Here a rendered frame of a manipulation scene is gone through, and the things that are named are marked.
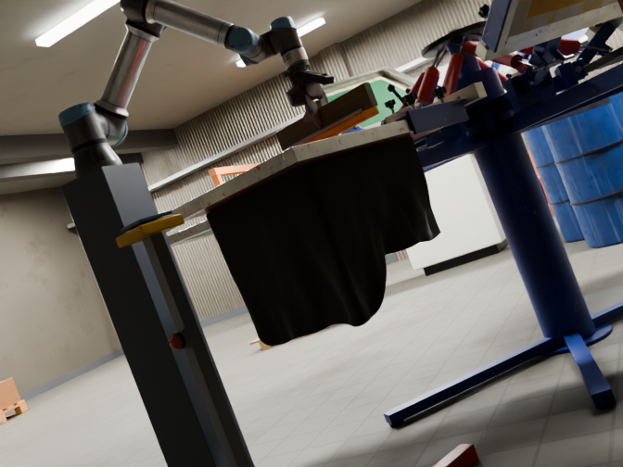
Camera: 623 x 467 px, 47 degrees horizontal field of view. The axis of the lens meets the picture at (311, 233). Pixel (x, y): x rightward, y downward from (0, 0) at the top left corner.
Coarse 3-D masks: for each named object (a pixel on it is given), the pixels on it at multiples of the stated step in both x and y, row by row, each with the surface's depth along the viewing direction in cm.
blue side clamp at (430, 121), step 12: (420, 108) 205; (432, 108) 209; (444, 108) 213; (456, 108) 218; (396, 120) 204; (420, 120) 203; (432, 120) 207; (444, 120) 212; (456, 120) 216; (420, 132) 202
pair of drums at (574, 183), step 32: (544, 128) 492; (576, 128) 468; (608, 128) 460; (544, 160) 549; (576, 160) 474; (608, 160) 462; (576, 192) 483; (608, 192) 465; (576, 224) 543; (608, 224) 470
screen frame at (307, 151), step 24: (408, 120) 201; (312, 144) 172; (336, 144) 177; (360, 144) 184; (264, 168) 174; (288, 168) 173; (216, 192) 189; (240, 192) 187; (168, 216) 206; (192, 216) 203
